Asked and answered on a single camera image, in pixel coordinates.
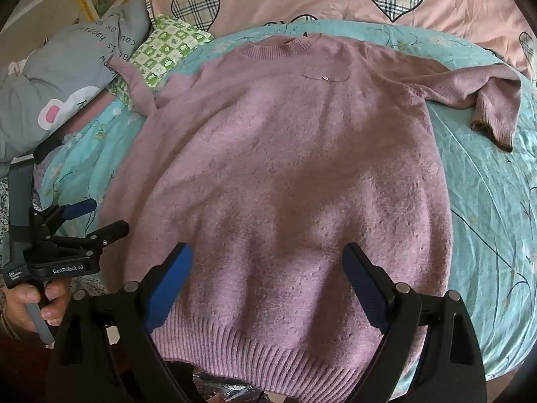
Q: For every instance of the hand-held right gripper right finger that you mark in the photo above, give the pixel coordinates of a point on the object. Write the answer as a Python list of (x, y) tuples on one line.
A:
[(367, 287)]

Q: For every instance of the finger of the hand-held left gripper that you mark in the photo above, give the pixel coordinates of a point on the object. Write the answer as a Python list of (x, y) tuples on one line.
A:
[(111, 231), (79, 209)]

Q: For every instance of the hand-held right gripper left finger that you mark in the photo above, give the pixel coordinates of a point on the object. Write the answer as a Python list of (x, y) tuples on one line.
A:
[(168, 287)]

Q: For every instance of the pink knitted sweater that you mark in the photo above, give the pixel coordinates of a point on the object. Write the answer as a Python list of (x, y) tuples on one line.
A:
[(272, 155)]

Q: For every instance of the person's left forearm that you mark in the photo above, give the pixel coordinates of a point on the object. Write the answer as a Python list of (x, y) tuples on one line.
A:
[(16, 365)]

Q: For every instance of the person's left hand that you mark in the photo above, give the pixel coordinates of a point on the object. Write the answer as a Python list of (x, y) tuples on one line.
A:
[(56, 298)]

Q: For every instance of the shiny dark wrapping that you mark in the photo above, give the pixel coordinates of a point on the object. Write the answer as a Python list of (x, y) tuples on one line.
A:
[(235, 388)]

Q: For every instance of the teal floral bedsheet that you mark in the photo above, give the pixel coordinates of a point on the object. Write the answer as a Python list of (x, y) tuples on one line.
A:
[(482, 218)]

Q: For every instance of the grey printed blanket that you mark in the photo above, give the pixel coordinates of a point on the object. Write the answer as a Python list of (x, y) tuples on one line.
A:
[(63, 71)]

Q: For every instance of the green checkered pillow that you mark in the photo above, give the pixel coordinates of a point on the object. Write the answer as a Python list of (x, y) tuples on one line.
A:
[(168, 46)]

